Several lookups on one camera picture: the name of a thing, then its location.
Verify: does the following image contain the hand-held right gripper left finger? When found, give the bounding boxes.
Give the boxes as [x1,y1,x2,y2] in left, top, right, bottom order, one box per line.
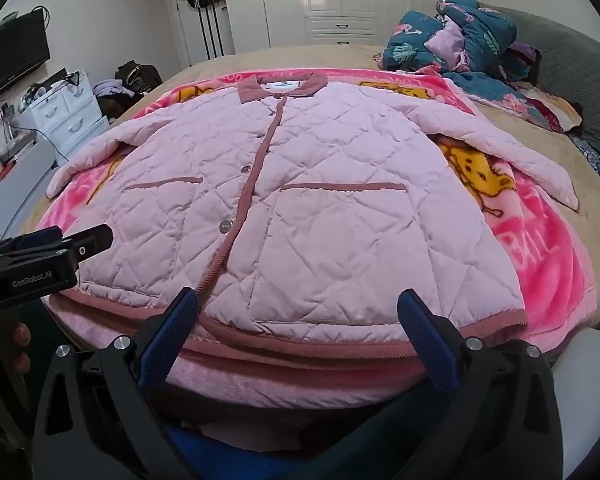
[32,287,201,480]

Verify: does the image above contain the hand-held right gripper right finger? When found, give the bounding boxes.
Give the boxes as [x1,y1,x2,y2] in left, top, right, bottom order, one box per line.
[395,287,566,480]

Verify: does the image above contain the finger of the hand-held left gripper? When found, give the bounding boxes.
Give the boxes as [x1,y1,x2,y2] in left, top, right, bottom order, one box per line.
[55,224,115,261]
[0,226,63,261]

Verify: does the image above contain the pink quilted jacket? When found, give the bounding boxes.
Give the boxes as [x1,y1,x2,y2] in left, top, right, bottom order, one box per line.
[46,72,580,348]

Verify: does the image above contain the purple clothes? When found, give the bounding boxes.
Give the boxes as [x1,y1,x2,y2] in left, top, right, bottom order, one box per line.
[92,78,131,98]

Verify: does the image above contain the person's left hand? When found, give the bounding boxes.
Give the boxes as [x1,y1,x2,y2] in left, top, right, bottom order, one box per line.
[10,323,34,369]

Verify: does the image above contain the person's dark teal pants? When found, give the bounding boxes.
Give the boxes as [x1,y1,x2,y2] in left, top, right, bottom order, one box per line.
[165,390,461,480]

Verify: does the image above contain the white drawer cabinet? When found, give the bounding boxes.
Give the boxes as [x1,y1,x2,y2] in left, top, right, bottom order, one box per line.
[22,72,112,168]

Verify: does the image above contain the pink printed blanket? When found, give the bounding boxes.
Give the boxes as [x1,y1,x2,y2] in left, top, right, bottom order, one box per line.
[32,67,598,411]

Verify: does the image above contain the white rounded cushion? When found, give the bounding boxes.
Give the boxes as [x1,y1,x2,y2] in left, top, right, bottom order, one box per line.
[550,327,600,480]

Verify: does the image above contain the dark bag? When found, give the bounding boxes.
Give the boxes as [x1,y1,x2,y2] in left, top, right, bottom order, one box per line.
[115,60,163,96]

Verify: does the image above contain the black television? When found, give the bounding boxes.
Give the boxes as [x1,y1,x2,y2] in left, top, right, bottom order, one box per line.
[0,7,51,108]

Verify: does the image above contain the beige bed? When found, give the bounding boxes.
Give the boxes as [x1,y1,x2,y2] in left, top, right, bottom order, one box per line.
[17,42,600,331]

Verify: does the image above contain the teal flamingo quilt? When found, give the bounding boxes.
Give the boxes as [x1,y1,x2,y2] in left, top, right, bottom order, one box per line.
[375,0,546,111]

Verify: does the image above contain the grey headboard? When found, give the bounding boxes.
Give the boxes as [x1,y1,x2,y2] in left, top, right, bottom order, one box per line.
[485,5,600,161]

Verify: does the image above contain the white wardrobe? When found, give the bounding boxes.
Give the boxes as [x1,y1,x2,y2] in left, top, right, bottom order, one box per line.
[220,0,443,53]

